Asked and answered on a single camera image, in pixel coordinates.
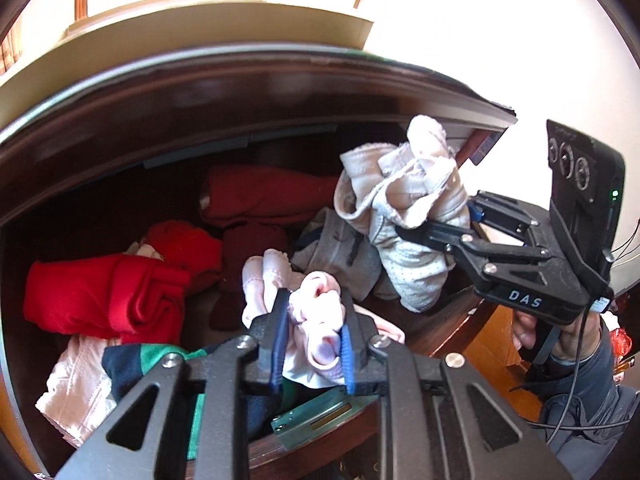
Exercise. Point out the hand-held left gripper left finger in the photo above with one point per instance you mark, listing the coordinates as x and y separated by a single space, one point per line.
280 332

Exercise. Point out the pale dotted underwear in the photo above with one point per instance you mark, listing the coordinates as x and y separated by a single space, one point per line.
400 195

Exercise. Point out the dark wooden drawer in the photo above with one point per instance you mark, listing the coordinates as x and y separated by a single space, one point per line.
90 200

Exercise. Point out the cream white underwear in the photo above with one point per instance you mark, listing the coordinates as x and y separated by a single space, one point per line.
80 390

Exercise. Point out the bright red underwear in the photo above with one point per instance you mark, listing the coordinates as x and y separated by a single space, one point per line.
100 295

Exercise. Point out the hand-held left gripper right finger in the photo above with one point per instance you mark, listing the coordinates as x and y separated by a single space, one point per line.
348 355

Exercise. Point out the grey underwear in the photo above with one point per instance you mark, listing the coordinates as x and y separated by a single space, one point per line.
330 250

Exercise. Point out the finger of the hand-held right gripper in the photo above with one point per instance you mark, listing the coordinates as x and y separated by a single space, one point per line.
505 215
440 235

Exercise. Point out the person's right hand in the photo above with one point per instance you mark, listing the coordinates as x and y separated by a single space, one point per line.
522 331

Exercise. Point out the cloud print tablecloth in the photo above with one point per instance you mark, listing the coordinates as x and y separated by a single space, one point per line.
200 50

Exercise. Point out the navy and green underwear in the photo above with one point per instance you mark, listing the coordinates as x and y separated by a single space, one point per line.
135 365

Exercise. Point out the pale pink underwear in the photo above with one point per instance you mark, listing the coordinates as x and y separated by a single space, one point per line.
315 310

